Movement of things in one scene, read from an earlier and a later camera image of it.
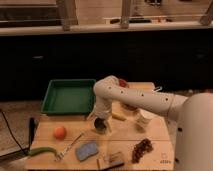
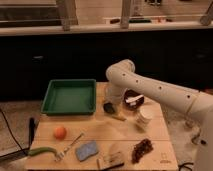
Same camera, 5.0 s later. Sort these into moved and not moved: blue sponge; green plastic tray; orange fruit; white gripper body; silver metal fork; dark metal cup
Moved: white gripper body; dark metal cup
Not moved: green plastic tray; blue sponge; silver metal fork; orange fruit
